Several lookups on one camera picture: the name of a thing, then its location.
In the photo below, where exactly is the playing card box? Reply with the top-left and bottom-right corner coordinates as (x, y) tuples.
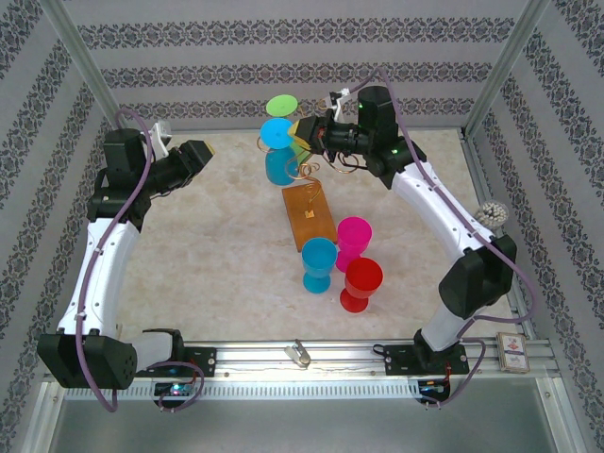
(495, 331), (531, 374)

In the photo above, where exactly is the clear jar of white sticks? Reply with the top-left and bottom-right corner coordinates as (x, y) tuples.
(474, 200), (510, 232)

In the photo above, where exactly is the red plastic wine glass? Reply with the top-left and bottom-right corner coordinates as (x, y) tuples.
(339, 257), (384, 313)

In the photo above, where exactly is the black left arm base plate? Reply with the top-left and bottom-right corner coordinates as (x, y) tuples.
(181, 346), (218, 378)

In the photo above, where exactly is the pink plastic wine glass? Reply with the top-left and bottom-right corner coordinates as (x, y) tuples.
(336, 215), (374, 274)

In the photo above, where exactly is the gold wire wine glass rack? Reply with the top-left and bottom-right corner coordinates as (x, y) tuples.
(257, 92), (369, 254)

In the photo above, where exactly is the aluminium mounting rail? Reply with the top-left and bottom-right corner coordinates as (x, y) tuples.
(44, 337), (558, 381)

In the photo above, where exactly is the green plastic wine glass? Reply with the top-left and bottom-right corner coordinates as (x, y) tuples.
(265, 94), (308, 159)

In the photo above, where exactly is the white slotted cable duct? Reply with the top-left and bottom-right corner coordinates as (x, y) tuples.
(63, 379), (421, 402)

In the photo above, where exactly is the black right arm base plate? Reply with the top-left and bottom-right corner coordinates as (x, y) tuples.
(384, 343), (471, 378)

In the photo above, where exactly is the aluminium frame post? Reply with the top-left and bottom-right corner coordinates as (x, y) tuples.
(461, 0), (553, 141)
(37, 0), (136, 145)

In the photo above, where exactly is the small metal clip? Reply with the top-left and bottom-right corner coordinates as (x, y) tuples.
(284, 339), (312, 368)

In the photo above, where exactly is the blue plastic wine glass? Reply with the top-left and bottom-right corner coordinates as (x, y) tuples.
(301, 237), (339, 294)
(260, 117), (297, 187)

